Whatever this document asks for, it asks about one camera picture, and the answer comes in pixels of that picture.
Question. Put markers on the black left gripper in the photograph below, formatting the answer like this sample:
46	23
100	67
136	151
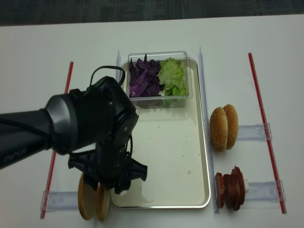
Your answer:
111	166

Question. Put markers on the bun half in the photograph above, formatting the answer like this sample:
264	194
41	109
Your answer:
87	199
103	201

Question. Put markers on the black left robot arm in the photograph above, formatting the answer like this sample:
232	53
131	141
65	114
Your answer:
93	127

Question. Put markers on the green lettuce leaves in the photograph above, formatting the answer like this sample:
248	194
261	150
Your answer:
171	76

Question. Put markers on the stack of meat slices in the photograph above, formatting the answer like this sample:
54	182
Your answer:
230	189

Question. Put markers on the white meat pusher block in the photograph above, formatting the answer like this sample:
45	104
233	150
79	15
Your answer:
246	186

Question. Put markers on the clear meat pusher track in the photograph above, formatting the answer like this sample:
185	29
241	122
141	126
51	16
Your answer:
262	195

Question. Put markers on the clear bottom bun pusher track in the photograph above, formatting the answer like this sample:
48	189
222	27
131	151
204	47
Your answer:
59	200

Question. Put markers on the clear bun pusher track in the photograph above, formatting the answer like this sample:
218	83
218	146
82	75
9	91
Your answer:
59	200
256	132

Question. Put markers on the metal serving tray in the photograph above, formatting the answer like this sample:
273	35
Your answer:
171	143

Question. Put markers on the chopped purple cabbage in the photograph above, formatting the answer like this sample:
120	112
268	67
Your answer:
144	80

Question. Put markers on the clear left long divider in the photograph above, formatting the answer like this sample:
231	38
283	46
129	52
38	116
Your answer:
118	64

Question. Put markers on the clear plastic salad container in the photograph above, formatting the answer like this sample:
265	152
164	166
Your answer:
161	101

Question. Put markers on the front sesame bun top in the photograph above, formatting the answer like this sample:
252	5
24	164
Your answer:
218	129

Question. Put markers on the sesame bun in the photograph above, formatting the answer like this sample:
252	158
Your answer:
232	118
218	129

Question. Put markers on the rear sesame bun top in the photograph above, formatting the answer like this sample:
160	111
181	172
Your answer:
232	118

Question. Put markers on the clear bun top pusher track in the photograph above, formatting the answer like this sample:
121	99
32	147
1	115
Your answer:
256	132

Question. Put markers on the red right rail strip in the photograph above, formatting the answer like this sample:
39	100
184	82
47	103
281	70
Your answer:
269	143

